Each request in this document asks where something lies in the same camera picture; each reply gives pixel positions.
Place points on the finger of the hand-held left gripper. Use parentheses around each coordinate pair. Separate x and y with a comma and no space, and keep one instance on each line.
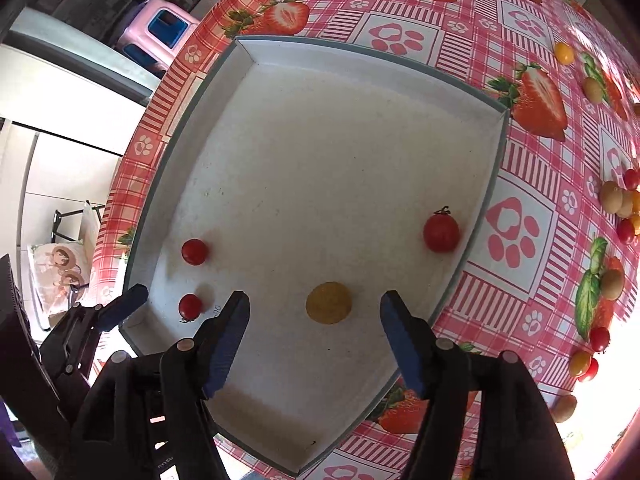
(125,304)

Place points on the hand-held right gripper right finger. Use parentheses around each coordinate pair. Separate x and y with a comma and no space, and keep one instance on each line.
(402,345)

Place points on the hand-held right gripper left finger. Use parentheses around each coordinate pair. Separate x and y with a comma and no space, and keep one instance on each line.
(225,345)

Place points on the white shallow tray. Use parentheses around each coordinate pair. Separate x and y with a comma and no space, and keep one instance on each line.
(325,160)

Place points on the cartoon print cushion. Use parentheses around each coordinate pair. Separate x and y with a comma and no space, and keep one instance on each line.
(55,270)

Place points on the black folding rack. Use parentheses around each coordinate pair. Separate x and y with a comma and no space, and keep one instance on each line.
(56,222)

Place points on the white cabinet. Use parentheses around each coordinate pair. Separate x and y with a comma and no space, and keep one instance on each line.
(60,90)

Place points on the pink plastic stool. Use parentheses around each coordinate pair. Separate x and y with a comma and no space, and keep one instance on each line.
(142,25)

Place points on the strawberry print checked tablecloth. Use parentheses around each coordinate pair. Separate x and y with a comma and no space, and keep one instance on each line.
(400,35)

